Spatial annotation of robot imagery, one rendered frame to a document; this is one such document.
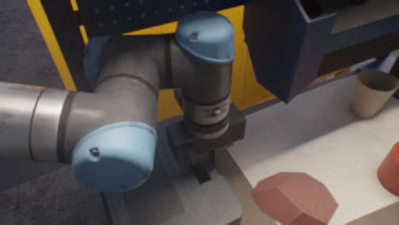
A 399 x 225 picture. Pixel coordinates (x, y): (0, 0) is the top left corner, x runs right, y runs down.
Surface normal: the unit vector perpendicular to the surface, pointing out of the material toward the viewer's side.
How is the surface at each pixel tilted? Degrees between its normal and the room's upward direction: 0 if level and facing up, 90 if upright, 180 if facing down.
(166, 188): 0
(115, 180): 90
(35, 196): 0
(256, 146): 0
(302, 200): 17
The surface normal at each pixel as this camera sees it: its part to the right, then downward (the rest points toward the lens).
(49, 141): 0.14, 0.34
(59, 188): -0.02, -0.71
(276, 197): -0.54, -0.27
